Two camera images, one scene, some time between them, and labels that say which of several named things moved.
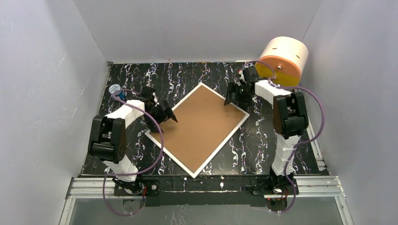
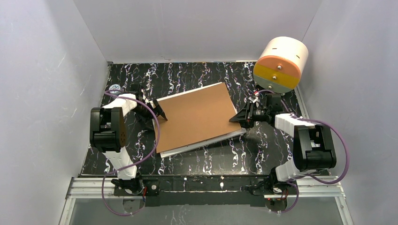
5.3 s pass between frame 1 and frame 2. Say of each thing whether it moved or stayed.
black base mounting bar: stayed
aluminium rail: stayed
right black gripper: moved
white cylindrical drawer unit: stayed
